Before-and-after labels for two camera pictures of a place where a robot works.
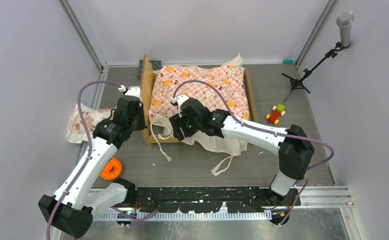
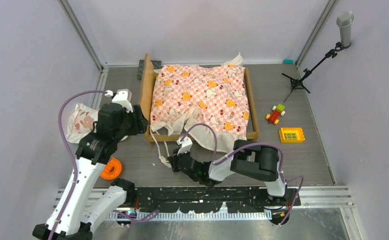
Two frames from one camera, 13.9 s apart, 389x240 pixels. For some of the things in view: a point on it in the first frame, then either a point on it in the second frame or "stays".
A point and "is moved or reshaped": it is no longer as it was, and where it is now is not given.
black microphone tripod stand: (298, 84) stays
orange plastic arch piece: (111, 169) stays
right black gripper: (176, 122) to (174, 158)
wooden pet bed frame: (147, 72) stays
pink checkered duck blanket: (230, 78) is moved or reshaped
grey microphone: (344, 20) stays
